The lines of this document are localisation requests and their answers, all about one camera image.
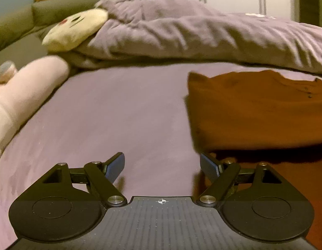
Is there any purple duvet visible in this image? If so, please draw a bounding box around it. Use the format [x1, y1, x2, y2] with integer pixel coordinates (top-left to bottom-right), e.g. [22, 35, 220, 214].
[60, 0, 322, 76]

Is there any purple bed sheet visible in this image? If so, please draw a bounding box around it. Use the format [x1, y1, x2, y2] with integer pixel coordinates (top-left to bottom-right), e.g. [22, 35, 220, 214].
[0, 62, 322, 250]

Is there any cream plush face pillow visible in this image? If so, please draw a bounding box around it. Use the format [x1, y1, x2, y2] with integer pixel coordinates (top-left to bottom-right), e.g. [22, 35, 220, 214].
[42, 8, 109, 53]

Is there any pink plush toy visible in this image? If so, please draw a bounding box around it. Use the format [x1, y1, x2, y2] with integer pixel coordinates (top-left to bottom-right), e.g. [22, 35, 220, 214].
[0, 56, 70, 173]

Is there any olive upholstered headboard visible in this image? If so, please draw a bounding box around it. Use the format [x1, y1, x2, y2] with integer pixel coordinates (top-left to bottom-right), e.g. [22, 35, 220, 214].
[0, 0, 107, 68]

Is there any brown knit garment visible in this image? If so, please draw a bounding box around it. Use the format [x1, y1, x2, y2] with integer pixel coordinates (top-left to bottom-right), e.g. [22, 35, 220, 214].
[186, 70, 322, 245]

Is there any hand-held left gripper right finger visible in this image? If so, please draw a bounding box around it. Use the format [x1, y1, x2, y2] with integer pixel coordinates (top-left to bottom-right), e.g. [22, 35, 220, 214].
[195, 152, 292, 209]

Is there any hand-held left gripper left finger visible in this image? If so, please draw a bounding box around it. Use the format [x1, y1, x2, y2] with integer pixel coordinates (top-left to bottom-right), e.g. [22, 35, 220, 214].
[31, 152, 128, 209]

